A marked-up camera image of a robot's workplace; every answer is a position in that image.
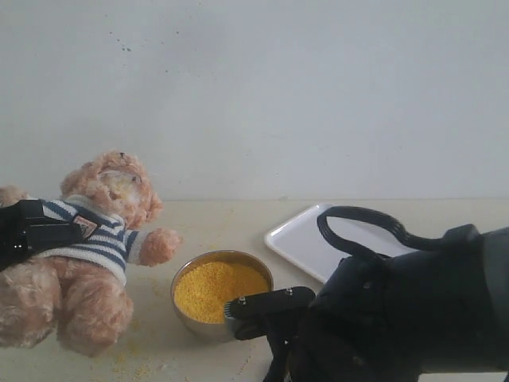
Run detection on beige teddy bear striped sweater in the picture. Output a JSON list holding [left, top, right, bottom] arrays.
[[1, 150, 182, 357]]

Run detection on yellow millet grains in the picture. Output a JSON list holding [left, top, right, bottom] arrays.
[[174, 261, 270, 324]]

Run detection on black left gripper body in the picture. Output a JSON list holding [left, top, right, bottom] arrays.
[[1, 200, 44, 271]]

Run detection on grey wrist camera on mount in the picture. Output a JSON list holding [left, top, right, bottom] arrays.
[[223, 286, 316, 341]]

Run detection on white rectangular plastic tray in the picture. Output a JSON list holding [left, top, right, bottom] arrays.
[[265, 203, 412, 283]]

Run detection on steel bowl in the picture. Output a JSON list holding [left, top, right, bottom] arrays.
[[171, 250, 274, 342]]

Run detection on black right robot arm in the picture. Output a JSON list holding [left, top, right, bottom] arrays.
[[286, 226, 508, 381]]

